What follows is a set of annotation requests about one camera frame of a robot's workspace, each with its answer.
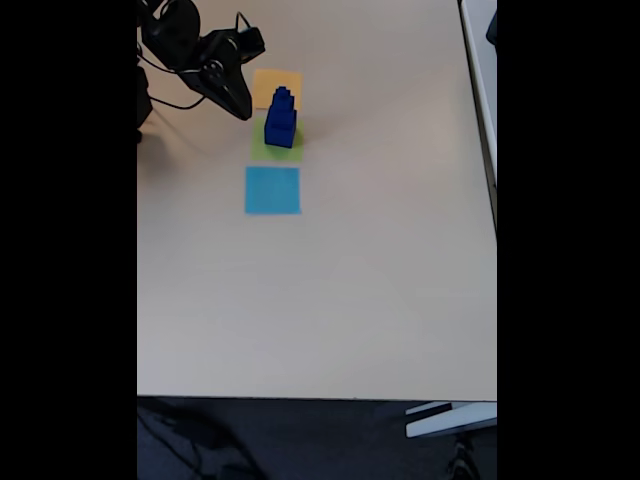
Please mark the small blue cube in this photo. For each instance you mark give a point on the small blue cube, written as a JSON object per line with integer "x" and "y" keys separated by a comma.
{"x": 283, "y": 101}

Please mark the large blue cube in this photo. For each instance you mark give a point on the large blue cube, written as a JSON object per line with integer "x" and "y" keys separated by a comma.
{"x": 279, "y": 137}

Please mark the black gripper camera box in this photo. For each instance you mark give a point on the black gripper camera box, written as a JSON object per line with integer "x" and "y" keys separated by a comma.
{"x": 251, "y": 42}

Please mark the tiny blue cube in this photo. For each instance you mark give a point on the tiny blue cube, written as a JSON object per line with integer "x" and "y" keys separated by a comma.
{"x": 283, "y": 90}

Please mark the white neighbouring table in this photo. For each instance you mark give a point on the white neighbouring table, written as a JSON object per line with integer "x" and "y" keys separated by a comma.
{"x": 480, "y": 50}

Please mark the green paper square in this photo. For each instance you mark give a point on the green paper square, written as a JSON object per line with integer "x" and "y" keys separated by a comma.
{"x": 257, "y": 150}

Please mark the dark blue object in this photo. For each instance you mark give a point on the dark blue object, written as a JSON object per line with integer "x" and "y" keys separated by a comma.
{"x": 493, "y": 27}

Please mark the light blue paper square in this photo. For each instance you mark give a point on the light blue paper square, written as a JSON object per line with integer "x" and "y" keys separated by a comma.
{"x": 272, "y": 190}

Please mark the white table foot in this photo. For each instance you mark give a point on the white table foot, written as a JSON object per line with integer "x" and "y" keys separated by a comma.
{"x": 450, "y": 422}

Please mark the orange paper square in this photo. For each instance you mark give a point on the orange paper square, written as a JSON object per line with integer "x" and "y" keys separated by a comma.
{"x": 265, "y": 85}

